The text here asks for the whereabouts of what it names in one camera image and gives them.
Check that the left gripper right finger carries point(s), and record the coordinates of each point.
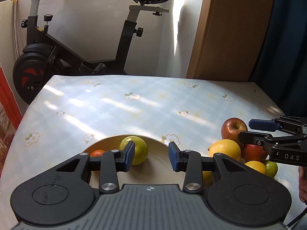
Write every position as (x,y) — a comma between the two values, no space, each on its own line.
(193,164)

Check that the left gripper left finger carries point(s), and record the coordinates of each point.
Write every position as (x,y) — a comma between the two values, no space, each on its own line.
(108,164)

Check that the large yellow citrus front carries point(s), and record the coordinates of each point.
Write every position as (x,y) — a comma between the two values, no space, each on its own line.
(258,166)

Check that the large yellow citrus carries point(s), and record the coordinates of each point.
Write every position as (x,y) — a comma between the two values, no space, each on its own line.
(258,166)
(227,147)

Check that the small orange tangerine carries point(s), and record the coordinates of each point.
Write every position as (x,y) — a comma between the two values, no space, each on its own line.
(97,153)

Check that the yellow-green citrus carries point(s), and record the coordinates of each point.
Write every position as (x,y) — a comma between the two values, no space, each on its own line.
(141,149)

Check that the yellow lemon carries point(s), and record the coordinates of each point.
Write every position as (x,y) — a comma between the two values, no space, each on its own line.
(207,179)

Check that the dark blue curtain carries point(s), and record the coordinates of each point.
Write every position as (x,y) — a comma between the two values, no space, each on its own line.
(280,69)

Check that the wooden door panel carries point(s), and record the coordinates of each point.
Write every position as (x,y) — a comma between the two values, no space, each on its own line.
(228,39)

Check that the large yellow citrus rear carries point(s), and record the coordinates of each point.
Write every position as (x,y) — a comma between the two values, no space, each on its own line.
(227,147)

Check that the floral checked tablecloth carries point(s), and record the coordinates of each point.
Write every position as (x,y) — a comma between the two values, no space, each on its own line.
(72,113)

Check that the red apple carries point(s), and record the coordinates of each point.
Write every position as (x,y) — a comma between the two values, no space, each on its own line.
(231,129)
(251,152)

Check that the beige round plate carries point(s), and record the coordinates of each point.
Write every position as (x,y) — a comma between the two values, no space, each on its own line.
(156,169)

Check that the red printed backdrop curtain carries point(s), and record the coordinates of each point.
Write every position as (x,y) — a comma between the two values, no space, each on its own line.
(10,117)

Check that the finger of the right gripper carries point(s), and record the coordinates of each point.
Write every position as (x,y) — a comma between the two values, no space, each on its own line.
(253,138)
(263,125)

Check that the black exercise bike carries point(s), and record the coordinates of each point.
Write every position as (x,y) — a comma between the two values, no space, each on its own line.
(44,56)

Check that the green small apple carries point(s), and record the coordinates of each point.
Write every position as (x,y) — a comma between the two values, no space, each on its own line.
(271,168)

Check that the person's right hand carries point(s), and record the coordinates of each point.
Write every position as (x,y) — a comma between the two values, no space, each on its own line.
(302,185)

